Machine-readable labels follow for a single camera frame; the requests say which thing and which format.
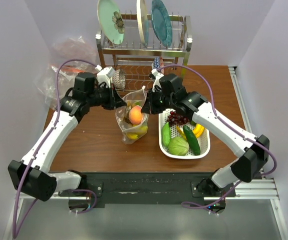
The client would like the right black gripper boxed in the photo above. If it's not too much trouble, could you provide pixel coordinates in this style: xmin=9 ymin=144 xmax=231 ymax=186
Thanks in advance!
xmin=141 ymin=87 xmax=175 ymax=115

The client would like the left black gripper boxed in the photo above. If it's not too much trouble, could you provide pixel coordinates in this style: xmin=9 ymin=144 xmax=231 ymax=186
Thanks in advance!
xmin=87 ymin=83 xmax=127 ymax=111

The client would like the toy peach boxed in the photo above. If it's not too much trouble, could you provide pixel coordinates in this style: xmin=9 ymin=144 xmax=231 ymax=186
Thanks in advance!
xmin=129 ymin=105 xmax=143 ymax=125

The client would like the clear zip top bag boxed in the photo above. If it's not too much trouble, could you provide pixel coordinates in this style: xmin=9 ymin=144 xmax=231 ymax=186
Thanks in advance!
xmin=115 ymin=86 xmax=149 ymax=145

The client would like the yellow banana bunch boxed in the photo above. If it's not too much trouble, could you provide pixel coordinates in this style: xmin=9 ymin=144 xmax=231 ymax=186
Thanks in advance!
xmin=126 ymin=125 xmax=148 ymax=140

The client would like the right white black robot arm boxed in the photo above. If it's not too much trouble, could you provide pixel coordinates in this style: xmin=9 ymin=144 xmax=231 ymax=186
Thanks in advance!
xmin=142 ymin=69 xmax=269 ymax=197

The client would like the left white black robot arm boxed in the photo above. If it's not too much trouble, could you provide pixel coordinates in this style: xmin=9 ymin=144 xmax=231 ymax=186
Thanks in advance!
xmin=8 ymin=67 xmax=126 ymax=202

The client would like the dark purple grape bunch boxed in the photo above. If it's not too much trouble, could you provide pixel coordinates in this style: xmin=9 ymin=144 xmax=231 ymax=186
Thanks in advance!
xmin=166 ymin=111 xmax=190 ymax=126

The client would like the brown patterned bowl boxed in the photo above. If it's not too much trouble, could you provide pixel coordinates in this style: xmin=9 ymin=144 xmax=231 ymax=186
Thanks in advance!
xmin=112 ymin=69 xmax=126 ymax=89

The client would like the light green bumpy gourd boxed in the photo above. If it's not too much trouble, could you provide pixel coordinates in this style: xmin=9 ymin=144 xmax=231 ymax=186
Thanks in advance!
xmin=161 ymin=122 xmax=171 ymax=148

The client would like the blue patterned bowl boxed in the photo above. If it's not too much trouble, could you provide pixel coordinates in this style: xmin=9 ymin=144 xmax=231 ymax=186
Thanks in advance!
xmin=151 ymin=56 xmax=164 ymax=69

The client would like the yellow banana pair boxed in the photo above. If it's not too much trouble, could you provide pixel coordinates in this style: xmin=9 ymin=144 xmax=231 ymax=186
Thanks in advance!
xmin=176 ymin=124 xmax=205 ymax=140

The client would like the green cabbage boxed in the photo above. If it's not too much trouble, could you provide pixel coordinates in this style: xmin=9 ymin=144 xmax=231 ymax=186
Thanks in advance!
xmin=167 ymin=136 xmax=189 ymax=156

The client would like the dark green cucumber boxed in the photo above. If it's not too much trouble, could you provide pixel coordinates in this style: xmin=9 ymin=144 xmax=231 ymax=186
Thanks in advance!
xmin=183 ymin=125 xmax=201 ymax=156

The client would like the steel dish rack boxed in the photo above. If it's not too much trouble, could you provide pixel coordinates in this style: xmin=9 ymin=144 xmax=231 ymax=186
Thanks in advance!
xmin=95 ymin=13 xmax=193 ymax=96

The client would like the white perforated plastic basket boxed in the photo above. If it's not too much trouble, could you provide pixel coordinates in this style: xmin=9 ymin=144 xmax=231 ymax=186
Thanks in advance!
xmin=158 ymin=108 xmax=210 ymax=160

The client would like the pile of clear plastic bags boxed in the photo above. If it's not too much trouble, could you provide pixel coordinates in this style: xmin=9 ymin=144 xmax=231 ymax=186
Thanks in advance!
xmin=35 ymin=36 xmax=98 ymax=110

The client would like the teal blue plate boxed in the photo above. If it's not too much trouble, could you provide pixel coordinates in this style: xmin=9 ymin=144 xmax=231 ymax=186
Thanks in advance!
xmin=151 ymin=0 xmax=172 ymax=48

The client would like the mint green flower plate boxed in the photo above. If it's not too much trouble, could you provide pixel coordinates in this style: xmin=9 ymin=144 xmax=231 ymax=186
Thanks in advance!
xmin=97 ymin=0 xmax=125 ymax=45

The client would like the cream rimmed plate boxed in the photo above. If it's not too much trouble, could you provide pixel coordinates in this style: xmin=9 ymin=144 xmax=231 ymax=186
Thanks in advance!
xmin=136 ymin=0 xmax=149 ymax=47

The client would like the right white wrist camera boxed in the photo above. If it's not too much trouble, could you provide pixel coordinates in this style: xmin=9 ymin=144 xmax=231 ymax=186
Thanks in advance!
xmin=149 ymin=68 xmax=164 ymax=92

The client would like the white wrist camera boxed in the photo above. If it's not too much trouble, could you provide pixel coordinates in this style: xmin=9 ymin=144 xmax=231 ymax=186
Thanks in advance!
xmin=95 ymin=65 xmax=115 ymax=88
xmin=149 ymin=68 xmax=164 ymax=92

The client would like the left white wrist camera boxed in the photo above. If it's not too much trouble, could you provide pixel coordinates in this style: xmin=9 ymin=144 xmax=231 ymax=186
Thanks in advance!
xmin=95 ymin=65 xmax=115 ymax=88

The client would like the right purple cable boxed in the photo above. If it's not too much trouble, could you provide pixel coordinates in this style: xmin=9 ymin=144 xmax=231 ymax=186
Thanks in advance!
xmin=157 ymin=64 xmax=277 ymax=213

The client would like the purple cable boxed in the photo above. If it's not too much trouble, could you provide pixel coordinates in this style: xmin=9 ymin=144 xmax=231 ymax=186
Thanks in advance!
xmin=157 ymin=64 xmax=277 ymax=213
xmin=12 ymin=58 xmax=98 ymax=240

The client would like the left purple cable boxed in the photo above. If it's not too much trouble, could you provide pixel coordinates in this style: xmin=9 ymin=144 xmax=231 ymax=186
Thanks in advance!
xmin=12 ymin=58 xmax=98 ymax=240

